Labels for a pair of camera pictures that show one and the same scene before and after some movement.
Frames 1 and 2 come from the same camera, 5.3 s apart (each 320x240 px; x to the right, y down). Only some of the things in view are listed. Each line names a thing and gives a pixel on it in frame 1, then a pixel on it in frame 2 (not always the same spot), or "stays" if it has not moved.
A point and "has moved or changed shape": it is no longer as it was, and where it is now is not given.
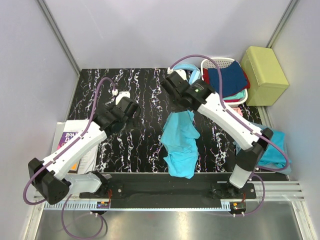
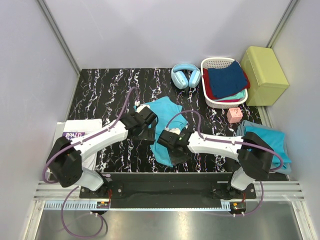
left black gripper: x=129 y=117 to x=146 y=133
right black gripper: x=175 y=107 to x=176 y=160
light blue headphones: x=194 y=75 stays
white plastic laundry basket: x=208 y=63 stays
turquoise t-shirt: x=179 y=134 has moved or changed shape
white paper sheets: x=88 y=162 stays
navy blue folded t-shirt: x=233 y=79 stays
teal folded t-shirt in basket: x=240 y=95 stays
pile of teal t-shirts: x=273 y=155 stays
